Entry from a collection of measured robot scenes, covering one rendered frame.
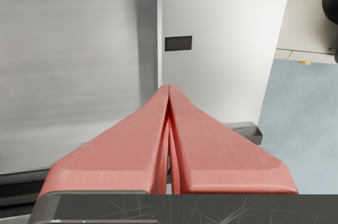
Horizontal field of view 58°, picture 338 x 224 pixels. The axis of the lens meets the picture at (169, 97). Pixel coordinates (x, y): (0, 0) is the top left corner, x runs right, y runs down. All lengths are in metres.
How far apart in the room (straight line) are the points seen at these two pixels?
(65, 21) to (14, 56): 0.06
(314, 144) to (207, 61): 1.78
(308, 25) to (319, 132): 0.99
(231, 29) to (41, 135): 0.25
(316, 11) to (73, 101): 0.95
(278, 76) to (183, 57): 1.29
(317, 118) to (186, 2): 1.67
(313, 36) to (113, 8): 0.97
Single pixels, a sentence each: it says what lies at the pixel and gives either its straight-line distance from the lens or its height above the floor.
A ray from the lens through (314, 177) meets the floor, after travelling 2.37.
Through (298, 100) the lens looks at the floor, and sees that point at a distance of 1.77.
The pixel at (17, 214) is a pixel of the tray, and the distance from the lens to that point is 0.46.
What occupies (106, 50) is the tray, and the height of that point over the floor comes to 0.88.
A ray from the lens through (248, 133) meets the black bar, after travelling 0.43.
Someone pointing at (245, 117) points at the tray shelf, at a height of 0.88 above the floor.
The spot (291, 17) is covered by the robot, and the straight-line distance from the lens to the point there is 1.13.
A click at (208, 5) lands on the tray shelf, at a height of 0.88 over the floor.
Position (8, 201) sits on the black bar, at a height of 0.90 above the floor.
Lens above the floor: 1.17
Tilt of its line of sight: 53 degrees down
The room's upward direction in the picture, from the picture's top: 163 degrees clockwise
